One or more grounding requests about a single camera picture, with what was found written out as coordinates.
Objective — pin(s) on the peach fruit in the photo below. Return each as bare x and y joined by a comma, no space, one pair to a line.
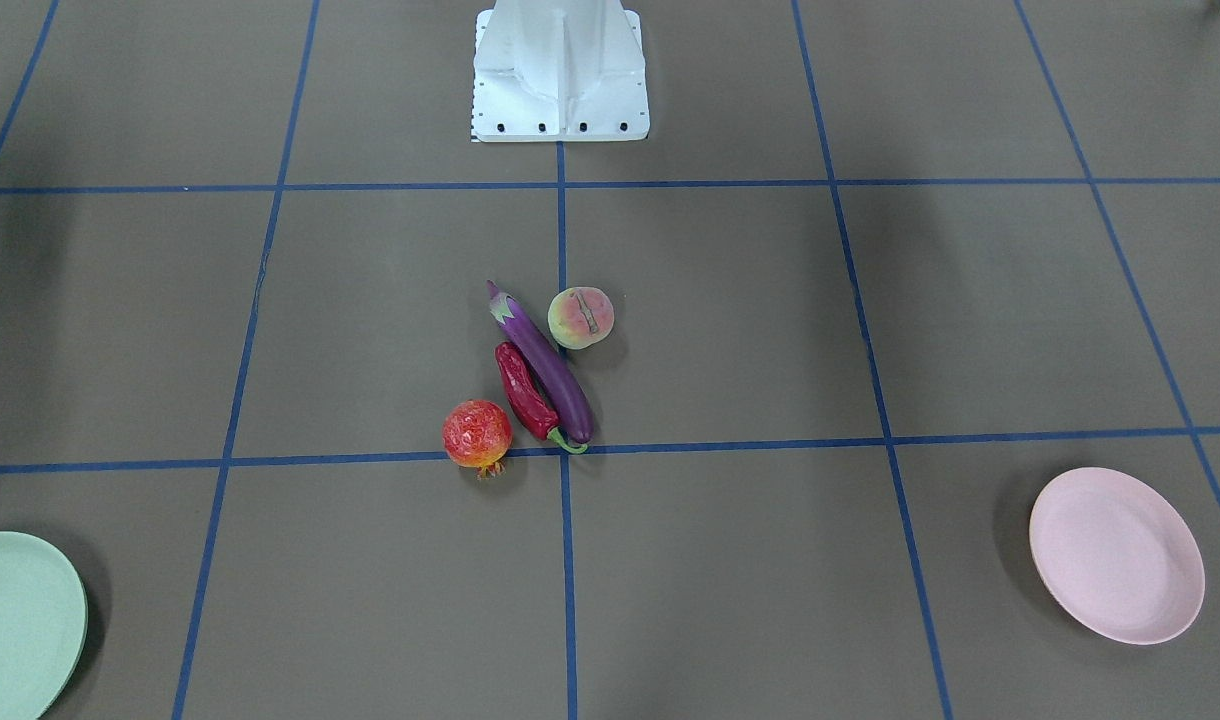
579,317

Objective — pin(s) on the purple eggplant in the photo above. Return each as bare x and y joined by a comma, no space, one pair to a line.
557,380

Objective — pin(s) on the red chili pepper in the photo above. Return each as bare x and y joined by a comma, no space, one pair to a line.
527,401

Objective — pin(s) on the red pomegranate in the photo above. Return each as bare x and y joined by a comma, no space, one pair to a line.
477,435

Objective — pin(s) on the pink plate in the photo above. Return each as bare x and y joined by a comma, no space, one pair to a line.
1117,556

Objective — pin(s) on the green plate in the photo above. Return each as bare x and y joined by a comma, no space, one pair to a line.
43,619

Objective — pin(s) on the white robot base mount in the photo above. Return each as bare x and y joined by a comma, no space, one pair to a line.
559,71

